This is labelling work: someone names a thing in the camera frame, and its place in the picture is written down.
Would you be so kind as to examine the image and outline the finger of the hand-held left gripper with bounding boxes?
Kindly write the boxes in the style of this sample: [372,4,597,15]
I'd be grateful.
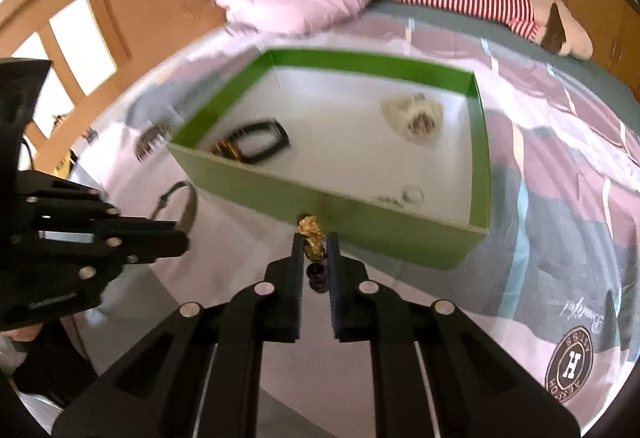
[15,170,189,240]
[0,237,190,320]

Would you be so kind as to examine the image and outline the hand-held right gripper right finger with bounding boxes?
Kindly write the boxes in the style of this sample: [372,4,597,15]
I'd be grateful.
[326,232,581,438]

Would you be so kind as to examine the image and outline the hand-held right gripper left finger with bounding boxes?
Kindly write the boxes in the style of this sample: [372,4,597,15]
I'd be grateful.
[52,233,306,438]

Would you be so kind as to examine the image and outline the gold and black bracelet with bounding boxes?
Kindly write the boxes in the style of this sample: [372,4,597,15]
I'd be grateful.
[296,214,331,294]

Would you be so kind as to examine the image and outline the green cardboard box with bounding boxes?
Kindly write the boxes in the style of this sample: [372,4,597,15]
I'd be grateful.
[166,48,492,270]

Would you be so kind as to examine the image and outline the amber bead bracelet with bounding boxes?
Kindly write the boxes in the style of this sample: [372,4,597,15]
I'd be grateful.
[210,140,243,161]

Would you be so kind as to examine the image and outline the person's left forearm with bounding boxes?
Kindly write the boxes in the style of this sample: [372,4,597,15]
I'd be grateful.
[0,313,101,411]

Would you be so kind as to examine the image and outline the yellow printed box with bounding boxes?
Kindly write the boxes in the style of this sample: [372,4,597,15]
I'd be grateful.
[50,152,78,179]

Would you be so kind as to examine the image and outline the black wristwatch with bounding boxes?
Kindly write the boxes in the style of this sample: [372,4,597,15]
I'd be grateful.
[220,118,292,165]

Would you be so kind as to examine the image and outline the white wristwatch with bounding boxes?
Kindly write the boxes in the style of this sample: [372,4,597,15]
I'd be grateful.
[380,92,445,141]

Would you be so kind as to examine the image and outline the printed bed sheet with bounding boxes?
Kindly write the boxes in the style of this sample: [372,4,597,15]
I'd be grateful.
[65,0,640,419]

